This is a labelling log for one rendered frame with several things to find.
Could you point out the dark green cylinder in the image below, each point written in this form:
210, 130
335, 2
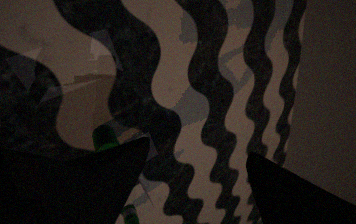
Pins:
104, 138

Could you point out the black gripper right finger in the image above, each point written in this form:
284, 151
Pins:
283, 197

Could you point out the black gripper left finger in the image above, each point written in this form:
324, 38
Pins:
91, 189

